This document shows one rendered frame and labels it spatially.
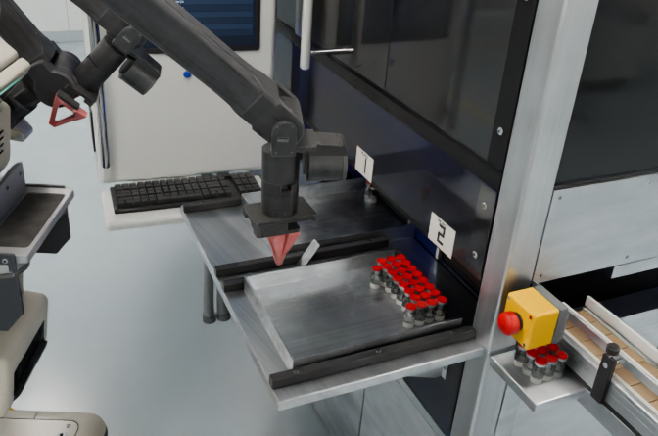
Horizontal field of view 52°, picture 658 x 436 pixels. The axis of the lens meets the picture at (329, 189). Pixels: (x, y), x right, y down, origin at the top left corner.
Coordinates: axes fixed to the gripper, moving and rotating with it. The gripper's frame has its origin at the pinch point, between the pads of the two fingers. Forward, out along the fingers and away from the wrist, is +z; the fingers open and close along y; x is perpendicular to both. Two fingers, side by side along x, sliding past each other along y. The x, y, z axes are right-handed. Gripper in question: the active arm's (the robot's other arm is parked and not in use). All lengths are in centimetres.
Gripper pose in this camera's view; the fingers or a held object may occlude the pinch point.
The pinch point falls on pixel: (278, 259)
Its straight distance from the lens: 110.7
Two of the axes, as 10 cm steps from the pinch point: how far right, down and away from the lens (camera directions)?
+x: -4.1, -4.3, 8.1
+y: 9.1, -1.4, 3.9
